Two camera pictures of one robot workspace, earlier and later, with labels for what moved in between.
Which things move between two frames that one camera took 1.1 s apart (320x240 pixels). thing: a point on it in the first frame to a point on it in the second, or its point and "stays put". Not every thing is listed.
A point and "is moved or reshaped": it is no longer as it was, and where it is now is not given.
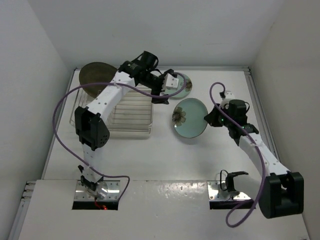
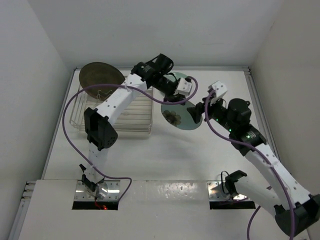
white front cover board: (150, 210) stays put
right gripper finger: (210, 119) to (196, 114)
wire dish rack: (134, 114) stays put
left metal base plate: (106, 190) stays put
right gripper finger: (215, 112) to (196, 111)
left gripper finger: (160, 100) to (178, 97)
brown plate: (96, 72) stays put
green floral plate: (188, 118) is moved or reshaped
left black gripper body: (153, 82) stays put
